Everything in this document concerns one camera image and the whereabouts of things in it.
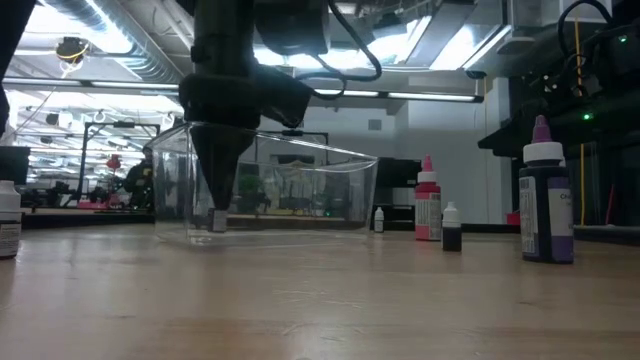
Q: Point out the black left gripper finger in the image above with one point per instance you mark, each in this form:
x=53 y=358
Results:
x=237 y=155
x=210 y=160

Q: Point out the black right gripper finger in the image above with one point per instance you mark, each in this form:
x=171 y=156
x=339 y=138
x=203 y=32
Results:
x=525 y=134

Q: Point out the pink food coloring bottle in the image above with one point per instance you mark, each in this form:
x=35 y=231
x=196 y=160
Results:
x=427 y=210

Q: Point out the small white-capped dropper bottle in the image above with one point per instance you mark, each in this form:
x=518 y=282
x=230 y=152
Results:
x=379 y=220
x=451 y=235
x=9 y=225

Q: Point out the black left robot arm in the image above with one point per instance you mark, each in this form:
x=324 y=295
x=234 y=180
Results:
x=225 y=25

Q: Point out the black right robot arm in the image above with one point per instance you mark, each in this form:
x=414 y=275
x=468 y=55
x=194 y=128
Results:
x=615 y=55

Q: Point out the purple food coloring bottle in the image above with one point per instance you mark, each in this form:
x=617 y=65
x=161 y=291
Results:
x=545 y=220

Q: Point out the person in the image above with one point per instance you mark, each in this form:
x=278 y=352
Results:
x=140 y=185

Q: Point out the clear plastic bin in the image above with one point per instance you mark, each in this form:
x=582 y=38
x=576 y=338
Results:
x=325 y=210

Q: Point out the long ceiling light bar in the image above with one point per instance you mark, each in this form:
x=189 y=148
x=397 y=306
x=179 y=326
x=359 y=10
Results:
x=425 y=96
x=100 y=85

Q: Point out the black computer tower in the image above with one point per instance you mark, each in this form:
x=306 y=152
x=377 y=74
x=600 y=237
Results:
x=400 y=175

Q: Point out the black monitor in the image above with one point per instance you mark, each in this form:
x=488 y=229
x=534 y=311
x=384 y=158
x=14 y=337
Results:
x=14 y=165

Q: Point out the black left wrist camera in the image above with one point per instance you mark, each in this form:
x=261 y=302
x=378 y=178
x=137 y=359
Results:
x=290 y=25

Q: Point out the silver ventilation duct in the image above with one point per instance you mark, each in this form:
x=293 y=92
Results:
x=125 y=45

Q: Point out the black background rig frame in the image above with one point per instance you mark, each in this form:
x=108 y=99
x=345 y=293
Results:
x=86 y=160

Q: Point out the black aluminium table frame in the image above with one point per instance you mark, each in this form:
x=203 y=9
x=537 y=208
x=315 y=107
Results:
x=75 y=220

